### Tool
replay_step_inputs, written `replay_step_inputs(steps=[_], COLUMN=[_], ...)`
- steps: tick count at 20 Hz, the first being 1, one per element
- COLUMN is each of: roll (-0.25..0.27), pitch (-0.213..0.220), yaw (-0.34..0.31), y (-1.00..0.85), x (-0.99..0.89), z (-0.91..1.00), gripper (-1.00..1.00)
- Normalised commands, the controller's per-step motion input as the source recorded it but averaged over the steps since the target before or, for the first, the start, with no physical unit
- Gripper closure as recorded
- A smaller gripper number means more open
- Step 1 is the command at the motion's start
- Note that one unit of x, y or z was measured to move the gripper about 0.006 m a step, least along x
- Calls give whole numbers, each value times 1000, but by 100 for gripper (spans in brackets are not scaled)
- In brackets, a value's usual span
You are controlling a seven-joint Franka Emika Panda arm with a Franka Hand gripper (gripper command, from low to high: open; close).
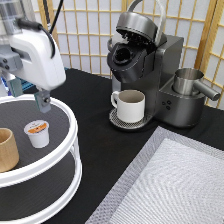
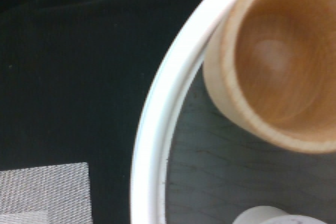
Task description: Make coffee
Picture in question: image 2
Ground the white coffee pod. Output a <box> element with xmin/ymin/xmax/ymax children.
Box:
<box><xmin>232</xmin><ymin>206</ymin><xmax>327</xmax><ymax>224</ymax></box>

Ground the grey woven placemat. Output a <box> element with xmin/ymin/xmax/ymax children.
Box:
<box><xmin>0</xmin><ymin>163</ymin><xmax>93</xmax><ymax>224</ymax></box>

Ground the white two-tier round shelf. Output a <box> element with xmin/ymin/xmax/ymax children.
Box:
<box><xmin>130</xmin><ymin>0</ymin><xmax>336</xmax><ymax>224</ymax></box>

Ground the light wooden cup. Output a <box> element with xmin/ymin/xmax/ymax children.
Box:
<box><xmin>204</xmin><ymin>0</ymin><xmax>336</xmax><ymax>153</ymax></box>

